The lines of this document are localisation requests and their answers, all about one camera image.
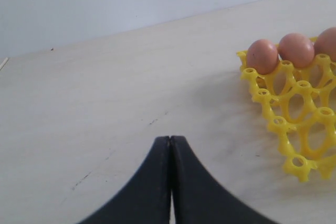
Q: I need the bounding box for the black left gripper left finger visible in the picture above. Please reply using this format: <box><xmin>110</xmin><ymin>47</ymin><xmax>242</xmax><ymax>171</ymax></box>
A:
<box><xmin>81</xmin><ymin>136</ymin><xmax>171</xmax><ymax>224</ymax></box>

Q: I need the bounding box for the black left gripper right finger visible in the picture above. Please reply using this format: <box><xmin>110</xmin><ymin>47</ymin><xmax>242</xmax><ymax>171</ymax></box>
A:
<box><xmin>170</xmin><ymin>136</ymin><xmax>273</xmax><ymax>224</ymax></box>

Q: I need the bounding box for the brown egg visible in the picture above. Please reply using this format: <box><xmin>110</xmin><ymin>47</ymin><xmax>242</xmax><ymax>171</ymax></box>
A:
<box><xmin>314</xmin><ymin>27</ymin><xmax>336</xmax><ymax>62</ymax></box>
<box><xmin>246</xmin><ymin>39</ymin><xmax>279</xmax><ymax>74</ymax></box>
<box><xmin>278</xmin><ymin>33</ymin><xmax>315</xmax><ymax>68</ymax></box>

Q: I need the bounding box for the yellow plastic egg tray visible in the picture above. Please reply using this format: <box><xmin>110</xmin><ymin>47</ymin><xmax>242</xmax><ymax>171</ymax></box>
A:
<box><xmin>236</xmin><ymin>50</ymin><xmax>335</xmax><ymax>182</ymax></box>

